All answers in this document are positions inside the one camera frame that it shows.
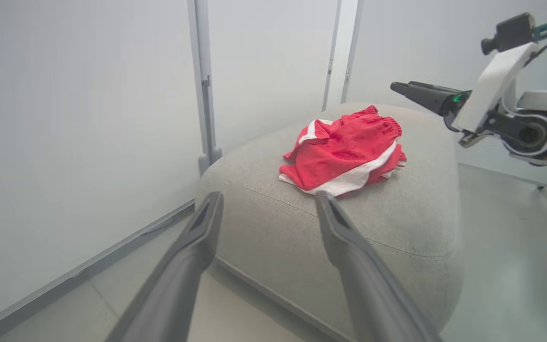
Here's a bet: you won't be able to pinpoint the grey partition post with feet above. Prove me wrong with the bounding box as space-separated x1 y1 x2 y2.
187 0 223 175

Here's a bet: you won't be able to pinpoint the grey fabric ottoman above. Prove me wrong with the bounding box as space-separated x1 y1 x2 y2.
195 102 466 342

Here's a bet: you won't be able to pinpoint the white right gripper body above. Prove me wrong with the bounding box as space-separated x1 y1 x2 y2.
443 42 539 148

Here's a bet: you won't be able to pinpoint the slim grey partition post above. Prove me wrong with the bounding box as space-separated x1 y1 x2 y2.
321 0 364 113

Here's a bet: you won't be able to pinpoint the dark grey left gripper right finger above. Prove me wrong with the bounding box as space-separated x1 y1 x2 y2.
315 190 443 342

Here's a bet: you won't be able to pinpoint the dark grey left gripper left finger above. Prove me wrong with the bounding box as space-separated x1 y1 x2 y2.
105 191 225 342

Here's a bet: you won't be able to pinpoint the red and white shorts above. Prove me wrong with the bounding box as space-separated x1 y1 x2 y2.
278 105 407 197

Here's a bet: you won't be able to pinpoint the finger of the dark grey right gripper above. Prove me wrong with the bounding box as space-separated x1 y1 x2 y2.
408 81 467 94
390 81 457 116

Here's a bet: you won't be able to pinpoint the grey partition bottom rail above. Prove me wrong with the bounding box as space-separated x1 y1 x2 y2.
0 199 196 342

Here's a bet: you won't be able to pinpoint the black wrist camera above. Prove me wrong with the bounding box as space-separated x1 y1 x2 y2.
481 13 536 55

